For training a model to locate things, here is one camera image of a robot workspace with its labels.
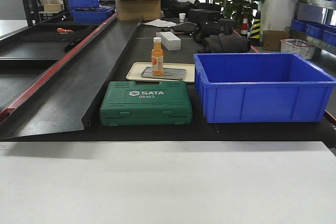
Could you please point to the small grey metal tray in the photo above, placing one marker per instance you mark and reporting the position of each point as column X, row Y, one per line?
column 168, row 73

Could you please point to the beige plastic tray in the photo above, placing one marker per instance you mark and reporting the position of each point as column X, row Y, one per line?
column 135, row 72

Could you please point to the green SATA tool case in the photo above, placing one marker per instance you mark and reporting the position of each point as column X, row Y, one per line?
column 129, row 103

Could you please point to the orange juice bottle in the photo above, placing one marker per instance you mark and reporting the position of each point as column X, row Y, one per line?
column 157, row 57

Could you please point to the white rectangular box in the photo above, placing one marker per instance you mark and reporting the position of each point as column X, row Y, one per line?
column 170, row 41

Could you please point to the large blue plastic bin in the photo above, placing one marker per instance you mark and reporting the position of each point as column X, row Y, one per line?
column 261, row 87

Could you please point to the dark grey cloth bundle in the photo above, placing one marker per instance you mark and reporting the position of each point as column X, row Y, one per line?
column 225, row 44

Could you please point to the white paper cup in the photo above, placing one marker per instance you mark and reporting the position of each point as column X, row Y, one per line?
column 182, row 17

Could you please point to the large open cardboard box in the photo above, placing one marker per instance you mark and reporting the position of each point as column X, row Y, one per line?
column 137, row 9

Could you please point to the orange white traffic cone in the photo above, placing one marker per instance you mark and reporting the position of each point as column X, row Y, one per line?
column 244, row 26

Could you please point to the blue bin on left table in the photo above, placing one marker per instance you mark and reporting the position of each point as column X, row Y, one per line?
column 93, row 16

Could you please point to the white wire basket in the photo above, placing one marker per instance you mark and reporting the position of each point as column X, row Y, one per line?
column 298, row 47

